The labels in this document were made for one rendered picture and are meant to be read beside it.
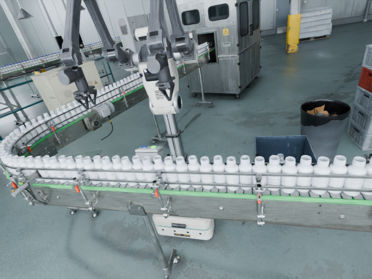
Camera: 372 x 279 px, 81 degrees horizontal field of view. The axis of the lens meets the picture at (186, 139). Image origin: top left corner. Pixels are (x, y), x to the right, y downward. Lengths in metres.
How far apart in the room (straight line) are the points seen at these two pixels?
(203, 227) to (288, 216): 0.94
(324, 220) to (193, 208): 0.58
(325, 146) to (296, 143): 1.18
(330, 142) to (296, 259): 1.28
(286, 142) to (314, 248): 0.94
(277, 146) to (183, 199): 0.77
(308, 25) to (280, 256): 9.03
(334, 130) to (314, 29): 7.86
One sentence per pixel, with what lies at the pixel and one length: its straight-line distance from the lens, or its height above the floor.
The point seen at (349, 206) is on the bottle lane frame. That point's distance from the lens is 1.11.
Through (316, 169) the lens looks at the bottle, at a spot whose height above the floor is 1.12.
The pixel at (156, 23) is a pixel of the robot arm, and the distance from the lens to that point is 1.01.
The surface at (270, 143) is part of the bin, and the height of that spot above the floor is 0.90.
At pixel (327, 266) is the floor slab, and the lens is 2.09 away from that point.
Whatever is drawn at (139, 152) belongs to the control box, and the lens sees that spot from 1.26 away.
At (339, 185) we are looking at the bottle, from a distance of 1.07.
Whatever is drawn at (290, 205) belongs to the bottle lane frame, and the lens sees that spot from 1.07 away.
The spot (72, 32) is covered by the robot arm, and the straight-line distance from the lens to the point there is 1.27.
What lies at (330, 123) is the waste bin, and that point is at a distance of 2.58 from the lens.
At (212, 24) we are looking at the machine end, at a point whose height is 1.46.
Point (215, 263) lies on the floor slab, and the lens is 2.00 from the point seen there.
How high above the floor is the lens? 1.74
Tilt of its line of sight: 30 degrees down
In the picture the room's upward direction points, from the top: 11 degrees counter-clockwise
